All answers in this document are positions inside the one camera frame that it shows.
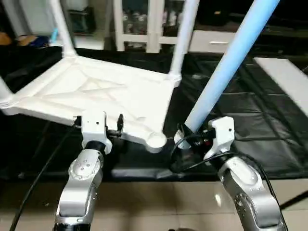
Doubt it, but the white plastic table top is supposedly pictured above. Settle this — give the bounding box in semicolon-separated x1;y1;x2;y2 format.
0;54;182;154

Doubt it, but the black work mat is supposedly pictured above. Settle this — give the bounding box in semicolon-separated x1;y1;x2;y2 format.
0;46;308;182

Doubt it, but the white drawer unit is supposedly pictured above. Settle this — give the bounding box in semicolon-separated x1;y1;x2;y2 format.
189;30;237;53

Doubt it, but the white flat board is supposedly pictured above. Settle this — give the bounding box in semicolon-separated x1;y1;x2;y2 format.
254;56;308;117

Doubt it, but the white glass-door cabinet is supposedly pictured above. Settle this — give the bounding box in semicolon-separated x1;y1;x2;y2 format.
113;0;194;53

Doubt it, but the black stand leg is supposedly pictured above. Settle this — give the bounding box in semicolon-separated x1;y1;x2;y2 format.
279;189;308;211

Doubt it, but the blue plastic tool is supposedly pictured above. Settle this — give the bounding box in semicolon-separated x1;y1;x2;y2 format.
48;26;61;45

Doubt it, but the brown cardboard box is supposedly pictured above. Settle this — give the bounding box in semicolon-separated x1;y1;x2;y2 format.
14;34;49;48

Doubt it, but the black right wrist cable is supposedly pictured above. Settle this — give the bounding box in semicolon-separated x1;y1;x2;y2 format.
169;124;272;194

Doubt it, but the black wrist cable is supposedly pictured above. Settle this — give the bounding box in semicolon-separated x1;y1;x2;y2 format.
169;124;272;194
9;115;82;231

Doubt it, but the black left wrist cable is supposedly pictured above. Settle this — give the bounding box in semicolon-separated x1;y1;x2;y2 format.
9;115;82;231

